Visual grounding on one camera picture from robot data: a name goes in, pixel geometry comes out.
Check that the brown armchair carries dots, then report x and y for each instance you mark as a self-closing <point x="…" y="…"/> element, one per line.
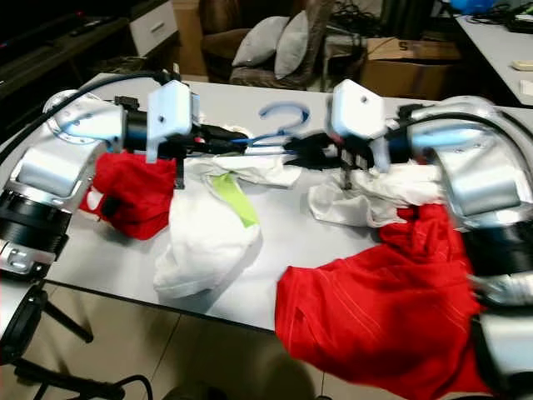
<point x="212" y="25"/>

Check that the white cotton garment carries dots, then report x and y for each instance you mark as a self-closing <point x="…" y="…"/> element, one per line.
<point x="350" y="204"/>

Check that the white drawer unit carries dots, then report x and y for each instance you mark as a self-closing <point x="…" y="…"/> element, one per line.
<point x="151" y="29"/>

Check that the white table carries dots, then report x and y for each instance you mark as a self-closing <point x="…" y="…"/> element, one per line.
<point x="500" y="50"/>

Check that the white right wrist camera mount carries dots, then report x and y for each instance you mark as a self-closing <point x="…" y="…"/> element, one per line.
<point x="358" y="108"/>

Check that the red jacket with plaid lining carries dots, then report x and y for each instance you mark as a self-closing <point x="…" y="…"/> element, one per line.
<point x="375" y="317"/>

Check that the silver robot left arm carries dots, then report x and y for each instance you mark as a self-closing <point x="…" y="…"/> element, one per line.
<point x="67" y="167"/>

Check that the grey pillow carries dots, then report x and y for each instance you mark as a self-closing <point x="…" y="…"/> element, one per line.
<point x="258" y="42"/>
<point x="291" y="46"/>

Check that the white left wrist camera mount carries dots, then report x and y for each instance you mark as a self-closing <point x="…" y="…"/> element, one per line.
<point x="175" y="112"/>

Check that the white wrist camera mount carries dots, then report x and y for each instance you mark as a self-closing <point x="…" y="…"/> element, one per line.
<point x="358" y="108"/>
<point x="175" y="112"/>

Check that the black low tv bench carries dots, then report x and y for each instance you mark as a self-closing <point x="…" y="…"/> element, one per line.
<point x="50" y="58"/>

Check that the cardboard box with black print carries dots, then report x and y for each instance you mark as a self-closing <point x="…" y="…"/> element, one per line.
<point x="433" y="75"/>

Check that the white garment with green print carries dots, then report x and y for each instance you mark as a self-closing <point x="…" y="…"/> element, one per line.
<point x="200" y="242"/>

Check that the blue plastic object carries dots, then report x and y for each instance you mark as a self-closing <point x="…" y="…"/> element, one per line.
<point x="479" y="6"/>

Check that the small red white garment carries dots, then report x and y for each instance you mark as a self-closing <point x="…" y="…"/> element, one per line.
<point x="133" y="196"/>

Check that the grey table with black legs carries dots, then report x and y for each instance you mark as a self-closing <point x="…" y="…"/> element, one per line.
<point x="266" y="225"/>

